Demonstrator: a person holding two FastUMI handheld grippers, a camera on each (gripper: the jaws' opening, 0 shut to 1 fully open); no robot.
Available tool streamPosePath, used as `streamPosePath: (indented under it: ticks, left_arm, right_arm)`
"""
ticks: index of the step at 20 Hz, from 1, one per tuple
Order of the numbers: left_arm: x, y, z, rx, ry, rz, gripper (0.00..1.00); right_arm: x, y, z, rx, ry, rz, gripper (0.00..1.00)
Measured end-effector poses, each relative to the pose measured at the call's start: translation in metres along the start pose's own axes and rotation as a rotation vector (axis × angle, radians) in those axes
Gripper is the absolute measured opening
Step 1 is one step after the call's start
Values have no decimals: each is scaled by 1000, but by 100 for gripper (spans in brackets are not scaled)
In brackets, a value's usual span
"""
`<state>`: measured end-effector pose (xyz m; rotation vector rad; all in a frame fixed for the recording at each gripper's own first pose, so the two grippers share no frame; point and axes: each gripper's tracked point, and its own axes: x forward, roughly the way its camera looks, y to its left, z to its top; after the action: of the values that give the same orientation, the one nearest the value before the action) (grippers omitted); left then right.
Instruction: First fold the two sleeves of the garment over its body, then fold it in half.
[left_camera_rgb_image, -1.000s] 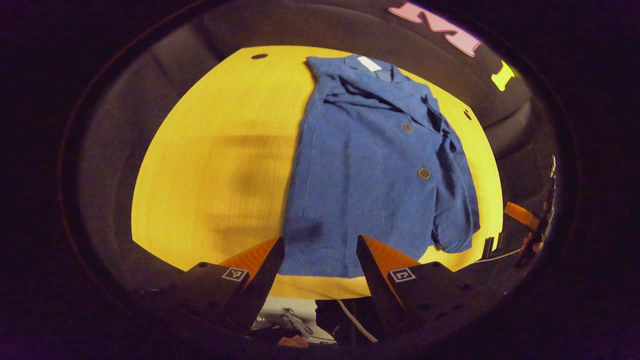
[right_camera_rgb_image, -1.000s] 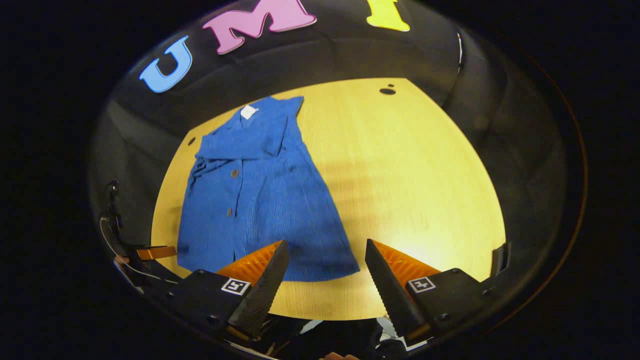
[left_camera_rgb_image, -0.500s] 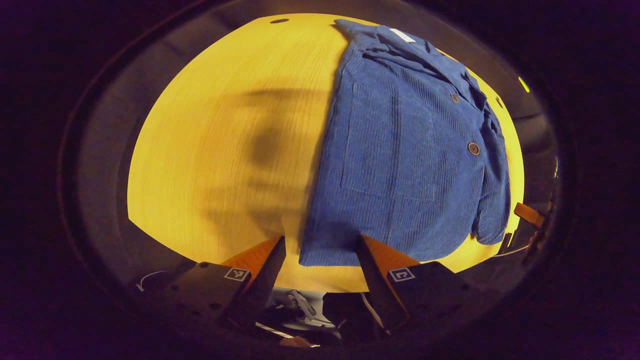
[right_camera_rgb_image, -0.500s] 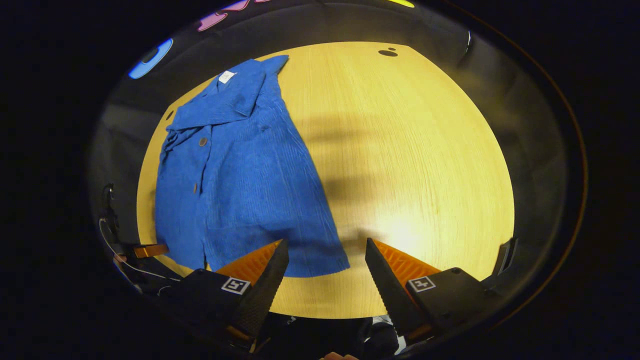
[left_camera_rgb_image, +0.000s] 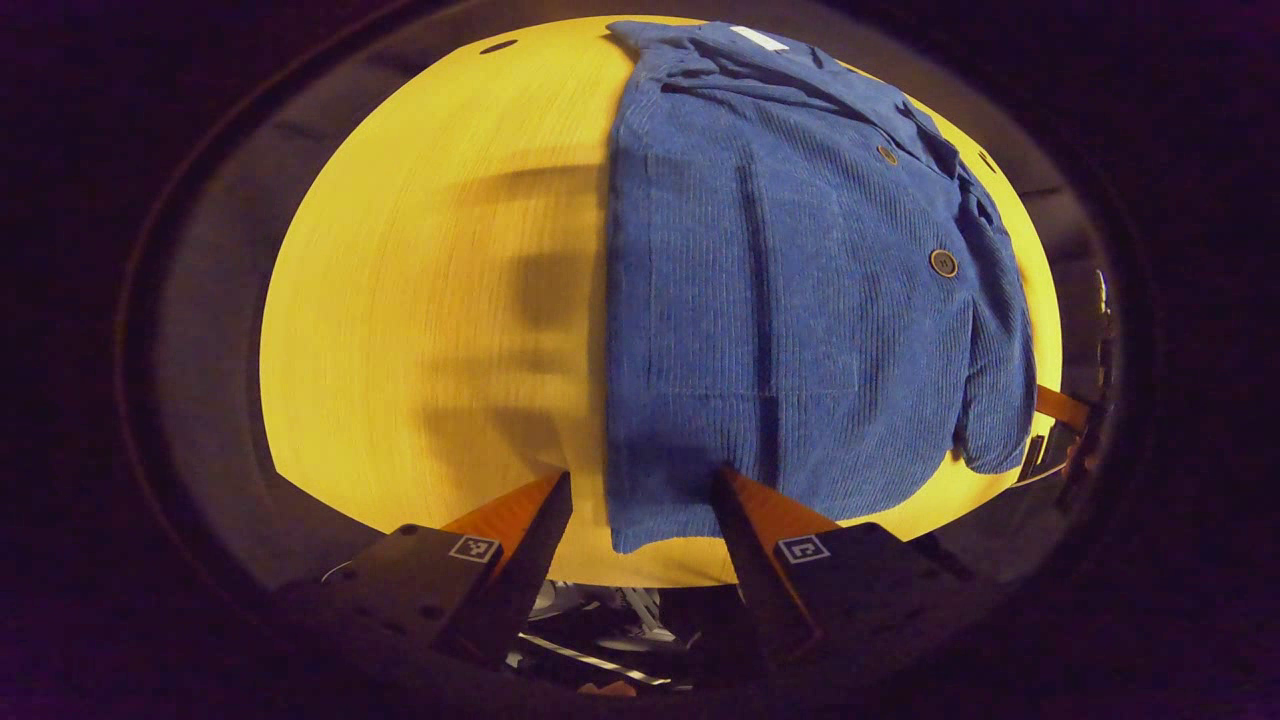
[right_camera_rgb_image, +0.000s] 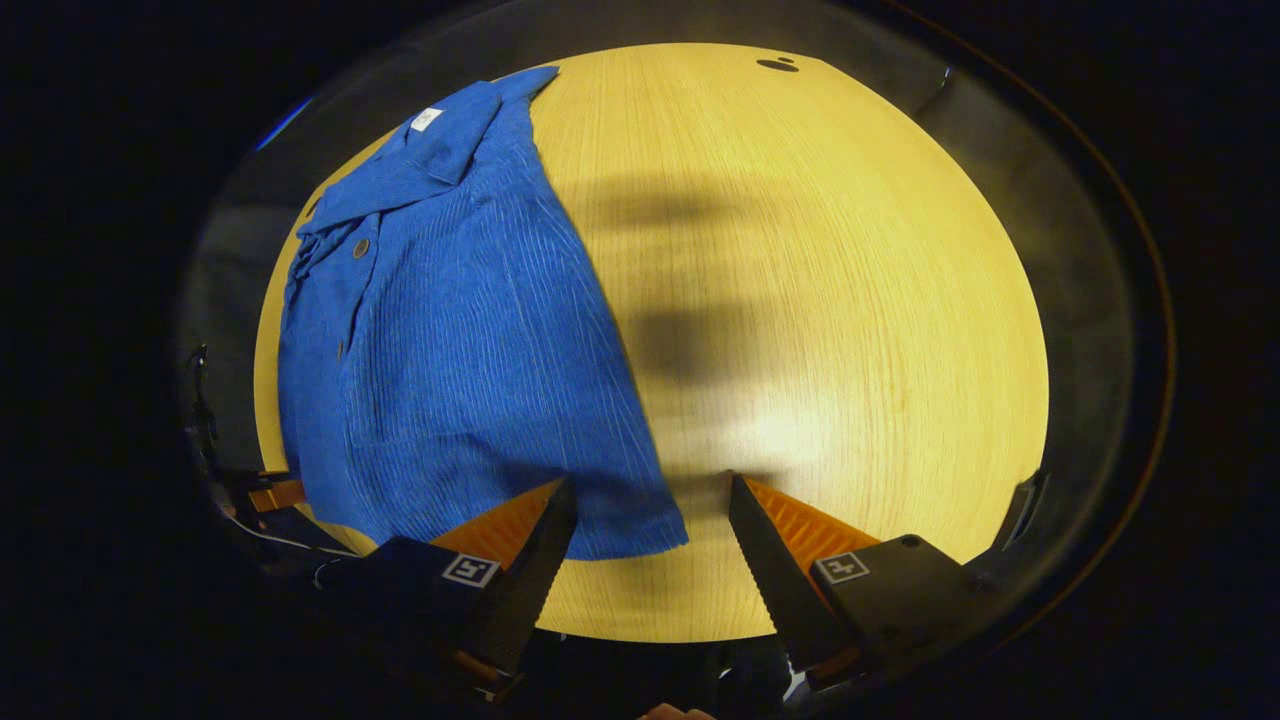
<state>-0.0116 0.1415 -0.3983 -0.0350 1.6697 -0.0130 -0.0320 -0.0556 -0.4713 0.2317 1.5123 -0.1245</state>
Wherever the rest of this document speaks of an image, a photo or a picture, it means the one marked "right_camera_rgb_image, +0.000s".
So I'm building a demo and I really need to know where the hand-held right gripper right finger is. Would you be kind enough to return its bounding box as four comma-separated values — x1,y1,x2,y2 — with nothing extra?
727,470,1001,691

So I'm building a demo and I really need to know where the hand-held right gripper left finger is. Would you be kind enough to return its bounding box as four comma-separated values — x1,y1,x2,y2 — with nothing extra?
320,475,579,691

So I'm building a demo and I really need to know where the blue corduroy shirt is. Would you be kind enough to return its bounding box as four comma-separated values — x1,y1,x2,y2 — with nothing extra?
277,65,691,563

